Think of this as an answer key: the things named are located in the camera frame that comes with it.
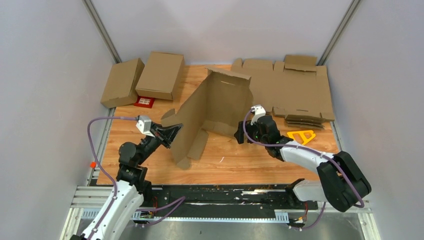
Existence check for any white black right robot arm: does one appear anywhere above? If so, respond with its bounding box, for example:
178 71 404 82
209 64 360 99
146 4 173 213
234 115 372 212

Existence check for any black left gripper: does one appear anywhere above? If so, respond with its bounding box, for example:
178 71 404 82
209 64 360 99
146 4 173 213
137 121 184 165

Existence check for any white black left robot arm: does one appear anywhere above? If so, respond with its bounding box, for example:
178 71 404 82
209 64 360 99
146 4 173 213
71 120 183 240

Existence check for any orange clip on rail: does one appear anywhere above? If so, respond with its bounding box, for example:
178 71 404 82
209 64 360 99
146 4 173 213
90 161 97 169

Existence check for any black metal base rail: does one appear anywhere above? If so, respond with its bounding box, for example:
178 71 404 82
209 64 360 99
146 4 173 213
130 184 323 224

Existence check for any folded cardboard box left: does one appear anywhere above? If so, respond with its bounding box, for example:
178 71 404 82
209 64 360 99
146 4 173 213
100 58 145 109

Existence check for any yellow plastic triangle tool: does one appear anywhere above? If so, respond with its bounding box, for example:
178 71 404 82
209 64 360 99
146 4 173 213
286 130 316 145

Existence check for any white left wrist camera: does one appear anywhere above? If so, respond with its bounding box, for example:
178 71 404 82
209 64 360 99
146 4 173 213
135 115 155 137

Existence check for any folded cardboard box right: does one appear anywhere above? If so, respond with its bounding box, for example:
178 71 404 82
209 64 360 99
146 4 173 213
135 51 185 101

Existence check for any stack of flat cardboard sheets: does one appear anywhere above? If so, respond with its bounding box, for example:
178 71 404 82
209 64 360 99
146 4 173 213
231 54 335 129

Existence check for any brown cardboard box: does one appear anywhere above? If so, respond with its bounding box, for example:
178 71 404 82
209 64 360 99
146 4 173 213
161 65 253 170

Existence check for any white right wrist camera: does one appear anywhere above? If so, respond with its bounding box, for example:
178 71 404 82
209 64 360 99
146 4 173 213
250 104 267 126

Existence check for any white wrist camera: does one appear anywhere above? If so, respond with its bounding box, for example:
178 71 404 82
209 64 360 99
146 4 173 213
135 115 155 137
250 104 267 126

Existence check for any red card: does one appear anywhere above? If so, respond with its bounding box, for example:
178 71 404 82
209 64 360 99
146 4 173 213
133 96 156 109

